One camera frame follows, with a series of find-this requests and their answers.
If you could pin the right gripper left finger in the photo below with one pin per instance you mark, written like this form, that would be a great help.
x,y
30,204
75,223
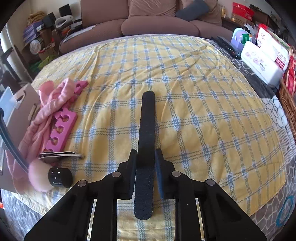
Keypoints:
x,y
130,172

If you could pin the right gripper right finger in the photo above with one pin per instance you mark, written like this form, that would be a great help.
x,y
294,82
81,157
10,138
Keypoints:
x,y
162,174

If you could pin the black nail file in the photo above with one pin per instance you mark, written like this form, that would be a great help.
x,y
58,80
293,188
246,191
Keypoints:
x,y
144,180

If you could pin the pink toe separator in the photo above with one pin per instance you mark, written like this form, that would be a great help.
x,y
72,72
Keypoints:
x,y
64,122
80,85

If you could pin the metal nail clipper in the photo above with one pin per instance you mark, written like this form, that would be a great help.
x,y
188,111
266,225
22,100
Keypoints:
x,y
52,157

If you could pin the pink powder brush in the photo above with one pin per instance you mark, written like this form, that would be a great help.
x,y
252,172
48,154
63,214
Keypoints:
x,y
44,177

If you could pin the pink towel headband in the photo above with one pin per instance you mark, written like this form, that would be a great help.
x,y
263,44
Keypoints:
x,y
37,134

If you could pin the grey nail file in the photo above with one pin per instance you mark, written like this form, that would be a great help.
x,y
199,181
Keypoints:
x,y
10,145

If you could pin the clear plastic storage case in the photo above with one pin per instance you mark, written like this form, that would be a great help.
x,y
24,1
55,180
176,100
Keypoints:
x,y
7,103

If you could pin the yellow plaid tablecloth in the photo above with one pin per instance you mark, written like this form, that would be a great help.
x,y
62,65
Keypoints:
x,y
210,122

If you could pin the white cardboard box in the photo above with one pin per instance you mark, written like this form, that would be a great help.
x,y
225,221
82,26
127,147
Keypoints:
x,y
27,103

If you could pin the wicker basket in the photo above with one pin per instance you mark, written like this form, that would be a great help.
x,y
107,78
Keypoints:
x,y
288,107

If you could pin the paper sheet on sofa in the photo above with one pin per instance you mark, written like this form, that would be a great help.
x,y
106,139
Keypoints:
x,y
78,33

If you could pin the purple white bottle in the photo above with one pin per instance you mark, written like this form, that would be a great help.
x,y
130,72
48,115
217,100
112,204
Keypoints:
x,y
237,38

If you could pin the white nail lamp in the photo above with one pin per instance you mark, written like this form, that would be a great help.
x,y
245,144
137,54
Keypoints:
x,y
266,69

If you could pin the brown sofa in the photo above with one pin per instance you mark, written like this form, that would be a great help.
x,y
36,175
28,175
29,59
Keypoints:
x,y
114,19

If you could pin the grey blue cushion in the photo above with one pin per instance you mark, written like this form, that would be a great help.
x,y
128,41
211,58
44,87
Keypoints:
x,y
193,11

